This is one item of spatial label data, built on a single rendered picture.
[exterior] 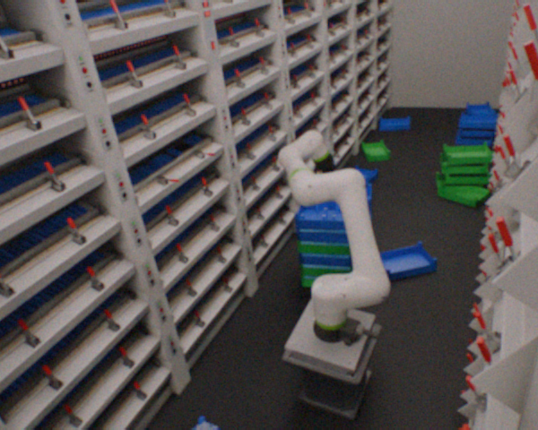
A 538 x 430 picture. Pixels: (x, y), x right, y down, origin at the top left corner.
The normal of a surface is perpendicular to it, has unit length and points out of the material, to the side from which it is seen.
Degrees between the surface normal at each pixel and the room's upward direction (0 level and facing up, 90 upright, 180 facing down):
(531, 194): 90
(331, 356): 5
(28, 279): 19
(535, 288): 90
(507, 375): 90
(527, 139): 90
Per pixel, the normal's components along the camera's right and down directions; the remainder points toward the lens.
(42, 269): 0.17, -0.78
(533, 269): -0.44, 0.49
